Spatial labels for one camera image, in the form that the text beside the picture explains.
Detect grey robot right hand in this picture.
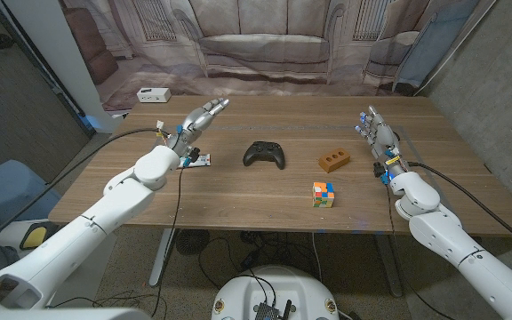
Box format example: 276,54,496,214
355,105,406,177

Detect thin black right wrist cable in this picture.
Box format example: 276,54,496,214
387,184,458,320

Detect white power box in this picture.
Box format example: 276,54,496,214
136,86,172,104

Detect multicoloured rubik's cube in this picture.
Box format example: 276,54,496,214
311,180,336,209

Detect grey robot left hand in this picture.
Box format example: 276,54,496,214
166,98,230,161

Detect printed living room backdrop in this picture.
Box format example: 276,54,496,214
58,0,500,117

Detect black game controller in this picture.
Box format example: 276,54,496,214
243,140,286,171

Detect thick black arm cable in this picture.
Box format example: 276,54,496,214
0,127,171,257
406,161,512,257

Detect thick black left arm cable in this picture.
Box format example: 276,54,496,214
0,127,171,257

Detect brown brick block with holes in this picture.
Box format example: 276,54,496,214
317,147,352,174

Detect grey table leg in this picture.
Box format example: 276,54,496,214
375,233,404,298

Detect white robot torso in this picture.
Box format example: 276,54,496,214
210,265,340,320

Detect small white circuit board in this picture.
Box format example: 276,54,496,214
178,153,212,169

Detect black round floor fan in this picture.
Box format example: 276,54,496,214
175,228,211,257

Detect yellow black foot pedal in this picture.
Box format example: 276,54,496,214
19,221,61,251

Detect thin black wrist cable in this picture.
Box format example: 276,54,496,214
387,184,458,320
46,164,185,317

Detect thin black left wrist cable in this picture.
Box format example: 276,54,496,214
46,164,185,317

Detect white table leg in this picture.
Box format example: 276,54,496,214
148,228,177,288

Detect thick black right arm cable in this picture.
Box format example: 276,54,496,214
406,161,512,257

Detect blue plastic bin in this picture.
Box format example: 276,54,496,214
0,159,61,228

